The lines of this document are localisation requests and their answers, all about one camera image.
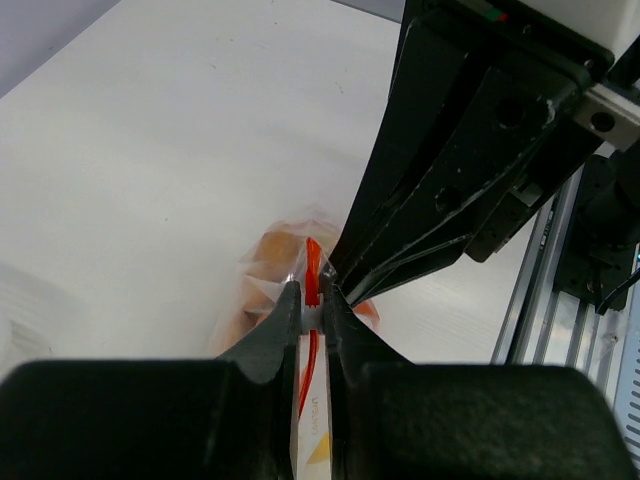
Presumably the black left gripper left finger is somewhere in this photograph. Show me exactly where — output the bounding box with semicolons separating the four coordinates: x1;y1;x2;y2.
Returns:
1;281;302;479

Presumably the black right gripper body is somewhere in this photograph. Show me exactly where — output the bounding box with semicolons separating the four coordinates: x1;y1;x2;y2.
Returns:
402;1;615;262

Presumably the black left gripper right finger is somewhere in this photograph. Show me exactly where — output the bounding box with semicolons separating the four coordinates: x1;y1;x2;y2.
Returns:
322;281;638;479

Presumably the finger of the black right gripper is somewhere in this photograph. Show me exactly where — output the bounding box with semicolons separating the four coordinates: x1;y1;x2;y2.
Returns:
332;21;470;278
344;67;555;304

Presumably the clear zip top bag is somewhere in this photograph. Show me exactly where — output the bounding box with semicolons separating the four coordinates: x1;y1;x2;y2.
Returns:
207;207;341;479

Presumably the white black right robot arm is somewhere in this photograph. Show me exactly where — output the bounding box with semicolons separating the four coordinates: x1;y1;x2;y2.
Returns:
324;1;639;479

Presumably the white plastic perforated basket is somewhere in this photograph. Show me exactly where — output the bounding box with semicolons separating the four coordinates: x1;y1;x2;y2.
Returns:
1;262;53;364

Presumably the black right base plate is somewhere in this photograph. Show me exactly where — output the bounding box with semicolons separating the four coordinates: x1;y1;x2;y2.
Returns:
554;236;636;306

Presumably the aluminium mounting rail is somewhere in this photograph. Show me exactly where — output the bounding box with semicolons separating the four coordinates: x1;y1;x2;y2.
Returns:
491;173;639;456

